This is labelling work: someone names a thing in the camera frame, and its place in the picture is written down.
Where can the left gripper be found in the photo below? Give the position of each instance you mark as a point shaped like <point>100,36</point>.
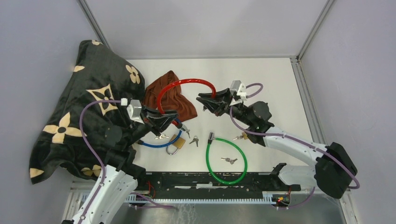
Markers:
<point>158,122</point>

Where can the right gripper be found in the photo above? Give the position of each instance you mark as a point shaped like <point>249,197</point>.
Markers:
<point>220,104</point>

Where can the blue cable lock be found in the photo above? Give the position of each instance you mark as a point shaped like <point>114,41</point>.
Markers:
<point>179,125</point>

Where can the red cable lock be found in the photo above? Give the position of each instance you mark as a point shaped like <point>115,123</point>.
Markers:
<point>181,82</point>

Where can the large brass padlock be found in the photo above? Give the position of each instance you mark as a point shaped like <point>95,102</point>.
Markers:
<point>177,144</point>

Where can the blue lock key bunch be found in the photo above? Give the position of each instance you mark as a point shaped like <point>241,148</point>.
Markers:
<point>161,136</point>

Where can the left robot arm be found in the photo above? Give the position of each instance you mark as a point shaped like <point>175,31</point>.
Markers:
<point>119,175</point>

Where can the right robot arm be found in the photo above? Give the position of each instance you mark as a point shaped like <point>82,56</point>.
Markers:
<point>328,167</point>

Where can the brown cloth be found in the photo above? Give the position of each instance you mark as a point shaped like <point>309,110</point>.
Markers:
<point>172,99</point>

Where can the black floral blanket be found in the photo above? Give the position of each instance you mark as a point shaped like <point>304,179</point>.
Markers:
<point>74,136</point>

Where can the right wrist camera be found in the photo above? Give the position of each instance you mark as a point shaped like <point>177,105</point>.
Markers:
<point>238,90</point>

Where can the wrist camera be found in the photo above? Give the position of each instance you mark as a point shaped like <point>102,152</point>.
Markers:
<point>238,90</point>
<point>134,109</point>

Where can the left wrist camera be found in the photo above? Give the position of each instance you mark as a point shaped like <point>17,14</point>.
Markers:
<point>134,109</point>

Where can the green cable lock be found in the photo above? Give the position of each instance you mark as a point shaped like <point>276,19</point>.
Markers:
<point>211,138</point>

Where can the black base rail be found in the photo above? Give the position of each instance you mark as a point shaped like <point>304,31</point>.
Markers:
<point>202,185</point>

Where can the aluminium frame right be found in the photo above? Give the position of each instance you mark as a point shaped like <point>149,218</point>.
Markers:
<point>346,201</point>

